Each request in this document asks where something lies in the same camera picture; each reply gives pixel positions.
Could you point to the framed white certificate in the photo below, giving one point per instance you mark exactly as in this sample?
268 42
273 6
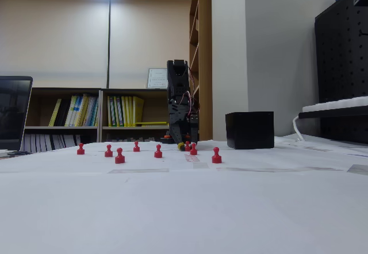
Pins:
157 78

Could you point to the yellow binder with label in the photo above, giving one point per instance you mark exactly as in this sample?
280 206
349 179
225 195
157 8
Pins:
111 111
118 111

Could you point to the thin yellow book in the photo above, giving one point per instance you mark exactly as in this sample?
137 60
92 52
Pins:
55 113

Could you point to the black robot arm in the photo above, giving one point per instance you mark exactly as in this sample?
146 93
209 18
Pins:
176 76

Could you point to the yellow long bar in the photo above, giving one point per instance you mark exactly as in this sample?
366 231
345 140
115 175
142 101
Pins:
149 123

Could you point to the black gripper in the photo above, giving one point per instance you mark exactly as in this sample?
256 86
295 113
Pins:
179 119

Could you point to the red pawn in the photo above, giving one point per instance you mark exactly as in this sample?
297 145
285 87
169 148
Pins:
187 147
108 153
157 153
136 148
193 151
80 150
119 159
216 159

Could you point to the black pegboard shelf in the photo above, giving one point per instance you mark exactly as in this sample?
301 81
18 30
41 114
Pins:
330 113

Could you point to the black wall conduit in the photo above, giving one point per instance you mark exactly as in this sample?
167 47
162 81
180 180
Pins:
109 35

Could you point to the black pegboard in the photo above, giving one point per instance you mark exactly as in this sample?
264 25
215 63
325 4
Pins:
339 50

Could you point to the black box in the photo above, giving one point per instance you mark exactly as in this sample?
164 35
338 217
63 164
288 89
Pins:
250 130

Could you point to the low wooden bookshelf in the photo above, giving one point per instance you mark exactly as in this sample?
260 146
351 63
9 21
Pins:
129 91
66 90

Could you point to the white paper table cover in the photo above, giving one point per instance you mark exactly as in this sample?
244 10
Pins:
184 208

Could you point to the tall wooden bookshelf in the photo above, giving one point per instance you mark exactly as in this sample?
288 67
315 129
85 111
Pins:
205 35

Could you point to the black laptop screen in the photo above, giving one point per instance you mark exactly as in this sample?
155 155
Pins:
13 113

